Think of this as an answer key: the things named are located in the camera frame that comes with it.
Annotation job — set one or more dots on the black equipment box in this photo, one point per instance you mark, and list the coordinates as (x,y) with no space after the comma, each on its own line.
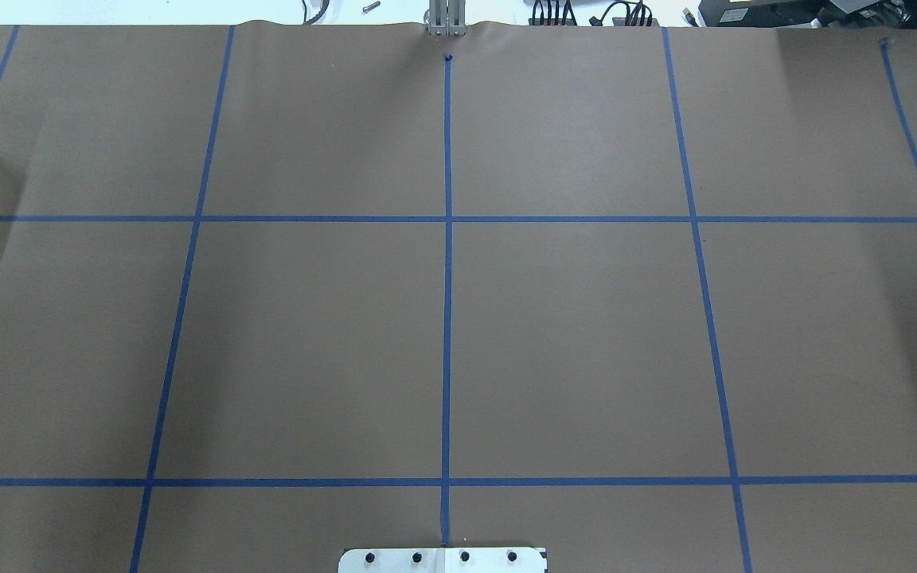
(827,14)

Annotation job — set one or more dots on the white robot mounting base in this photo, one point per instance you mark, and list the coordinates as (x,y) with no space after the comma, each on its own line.
(475,559)

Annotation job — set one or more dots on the grey metal camera post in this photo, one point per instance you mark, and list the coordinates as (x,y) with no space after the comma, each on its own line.
(446,18)

